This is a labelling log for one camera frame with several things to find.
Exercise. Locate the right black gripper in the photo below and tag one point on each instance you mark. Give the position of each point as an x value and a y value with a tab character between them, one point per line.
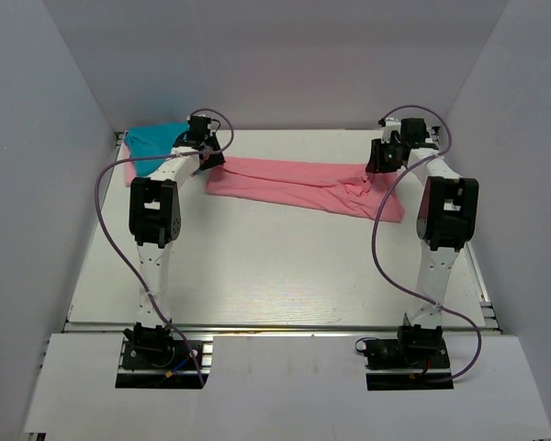
377	163

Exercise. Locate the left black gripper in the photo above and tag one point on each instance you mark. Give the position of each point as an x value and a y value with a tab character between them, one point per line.
217	159

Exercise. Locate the pink t shirt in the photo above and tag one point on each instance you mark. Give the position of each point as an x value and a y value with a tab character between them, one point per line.
345	189
134	169

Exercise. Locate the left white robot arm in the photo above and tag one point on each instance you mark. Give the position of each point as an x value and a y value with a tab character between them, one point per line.
155	219

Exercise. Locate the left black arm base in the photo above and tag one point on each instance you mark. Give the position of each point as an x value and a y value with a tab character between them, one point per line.
156	359

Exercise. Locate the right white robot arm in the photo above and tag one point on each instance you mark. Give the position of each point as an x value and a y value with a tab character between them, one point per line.
447	214

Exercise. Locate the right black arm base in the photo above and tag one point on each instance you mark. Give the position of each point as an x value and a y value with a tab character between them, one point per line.
416	359

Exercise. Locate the folded teal t shirt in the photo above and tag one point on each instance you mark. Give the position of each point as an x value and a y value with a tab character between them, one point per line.
151	140

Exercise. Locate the folded pink t shirt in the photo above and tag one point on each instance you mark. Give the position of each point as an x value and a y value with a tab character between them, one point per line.
134	169

